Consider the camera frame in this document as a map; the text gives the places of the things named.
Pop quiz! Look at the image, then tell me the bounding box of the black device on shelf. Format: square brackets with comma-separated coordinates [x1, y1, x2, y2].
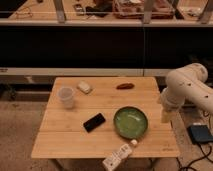
[73, 4, 85, 16]

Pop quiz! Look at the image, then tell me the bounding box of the wooden folding table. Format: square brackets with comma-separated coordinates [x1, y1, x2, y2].
[31, 77, 179, 159]

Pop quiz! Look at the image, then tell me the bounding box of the white tube with cap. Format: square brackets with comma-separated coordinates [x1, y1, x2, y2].
[102, 139, 138, 171]

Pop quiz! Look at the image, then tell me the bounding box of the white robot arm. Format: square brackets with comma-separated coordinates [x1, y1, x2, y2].
[159, 63, 213, 123]

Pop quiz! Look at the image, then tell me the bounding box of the brown sausage-shaped object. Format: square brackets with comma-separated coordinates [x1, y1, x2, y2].
[116, 83, 134, 90]

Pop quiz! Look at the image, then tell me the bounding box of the black smartphone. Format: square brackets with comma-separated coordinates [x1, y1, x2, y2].
[83, 113, 106, 132]

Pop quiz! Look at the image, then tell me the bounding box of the plastic storage bin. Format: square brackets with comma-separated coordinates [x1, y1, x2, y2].
[113, 0, 175, 19]

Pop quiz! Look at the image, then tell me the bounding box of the black floor cable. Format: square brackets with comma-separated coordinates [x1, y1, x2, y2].
[175, 143, 213, 171]

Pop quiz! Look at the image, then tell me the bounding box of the translucent ceramic cup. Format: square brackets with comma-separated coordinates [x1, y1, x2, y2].
[57, 87, 74, 109]

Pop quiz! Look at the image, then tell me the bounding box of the green ceramic plate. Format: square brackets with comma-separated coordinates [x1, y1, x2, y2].
[113, 106, 148, 139]

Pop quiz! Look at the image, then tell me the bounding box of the black power box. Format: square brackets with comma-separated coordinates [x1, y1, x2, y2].
[187, 125, 213, 144]

